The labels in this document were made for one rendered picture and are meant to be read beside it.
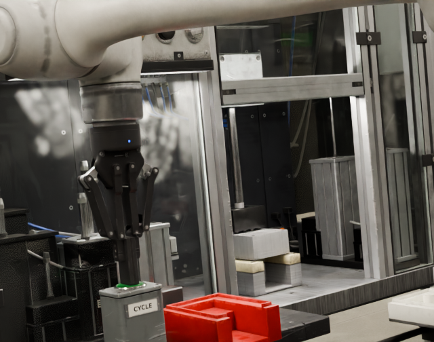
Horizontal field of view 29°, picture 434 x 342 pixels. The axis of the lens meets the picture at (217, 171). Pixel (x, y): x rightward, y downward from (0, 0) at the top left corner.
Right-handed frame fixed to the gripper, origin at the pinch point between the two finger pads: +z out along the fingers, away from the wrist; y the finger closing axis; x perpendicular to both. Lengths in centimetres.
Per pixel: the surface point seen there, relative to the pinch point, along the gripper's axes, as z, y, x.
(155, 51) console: -31.9, -14.9, -9.5
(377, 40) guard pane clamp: -33, -70, -10
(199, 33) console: -34.6, -22.7, -7.5
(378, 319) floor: 107, -313, -243
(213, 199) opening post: -5.8, -24.9, -10.5
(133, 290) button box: 4.1, 1.2, 2.8
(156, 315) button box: 8.4, -2.3, 2.8
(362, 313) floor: 107, -321, -264
